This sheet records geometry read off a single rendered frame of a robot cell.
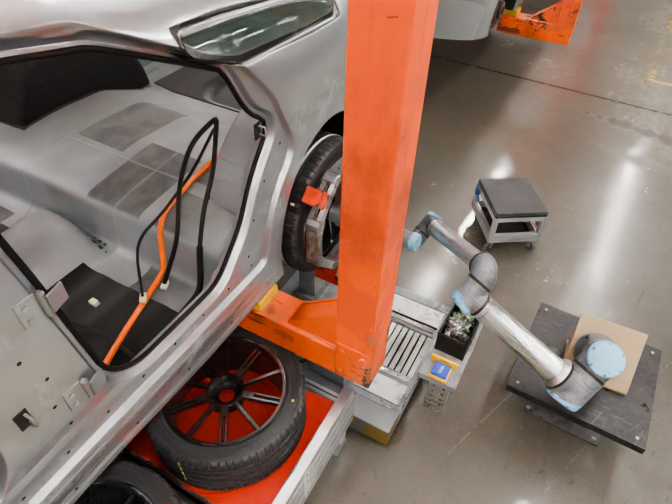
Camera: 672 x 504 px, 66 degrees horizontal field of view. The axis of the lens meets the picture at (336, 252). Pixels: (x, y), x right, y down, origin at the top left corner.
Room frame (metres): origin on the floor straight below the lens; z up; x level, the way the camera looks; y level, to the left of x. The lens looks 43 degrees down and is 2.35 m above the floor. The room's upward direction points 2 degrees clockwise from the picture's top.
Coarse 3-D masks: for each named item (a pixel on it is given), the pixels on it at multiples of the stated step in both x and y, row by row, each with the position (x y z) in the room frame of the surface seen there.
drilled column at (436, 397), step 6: (432, 384) 1.37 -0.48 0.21; (432, 390) 1.38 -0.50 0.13; (438, 390) 1.35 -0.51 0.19; (444, 390) 1.34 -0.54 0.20; (426, 396) 1.37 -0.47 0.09; (432, 396) 1.36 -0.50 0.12; (438, 396) 1.35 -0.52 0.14; (444, 396) 1.34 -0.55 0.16; (426, 402) 1.37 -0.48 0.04; (432, 402) 1.36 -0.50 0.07; (438, 402) 1.34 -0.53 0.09; (444, 402) 1.33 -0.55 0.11; (432, 408) 1.35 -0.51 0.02; (438, 408) 1.34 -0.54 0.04
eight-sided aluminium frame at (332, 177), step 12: (336, 168) 1.84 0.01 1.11; (324, 180) 1.76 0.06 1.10; (336, 180) 1.75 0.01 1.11; (312, 216) 1.66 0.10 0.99; (324, 216) 1.67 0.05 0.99; (312, 228) 1.63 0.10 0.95; (312, 240) 1.66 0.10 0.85; (312, 252) 1.66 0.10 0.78; (336, 252) 1.86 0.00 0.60; (324, 264) 1.67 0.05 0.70; (336, 264) 1.77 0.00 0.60
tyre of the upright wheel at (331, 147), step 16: (320, 144) 1.92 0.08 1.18; (336, 144) 1.93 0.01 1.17; (304, 160) 1.82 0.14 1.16; (320, 160) 1.82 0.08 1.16; (304, 176) 1.76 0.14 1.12; (320, 176) 1.80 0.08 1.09; (304, 192) 1.70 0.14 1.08; (288, 208) 1.68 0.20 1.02; (304, 208) 1.68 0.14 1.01; (288, 224) 1.64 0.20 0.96; (288, 240) 1.62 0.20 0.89; (336, 240) 1.95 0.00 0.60; (288, 256) 1.63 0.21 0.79; (304, 256) 1.68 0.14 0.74
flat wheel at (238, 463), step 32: (224, 352) 1.37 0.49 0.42; (256, 352) 1.33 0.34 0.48; (288, 352) 1.32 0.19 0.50; (192, 384) 1.16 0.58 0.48; (224, 384) 1.19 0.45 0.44; (288, 384) 1.16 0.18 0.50; (160, 416) 1.00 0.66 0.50; (224, 416) 1.02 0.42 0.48; (288, 416) 1.02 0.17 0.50; (160, 448) 0.88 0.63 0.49; (192, 448) 0.88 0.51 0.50; (224, 448) 0.88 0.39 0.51; (256, 448) 0.88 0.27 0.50; (288, 448) 0.96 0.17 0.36; (192, 480) 0.82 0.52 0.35; (224, 480) 0.81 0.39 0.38; (256, 480) 0.85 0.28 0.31
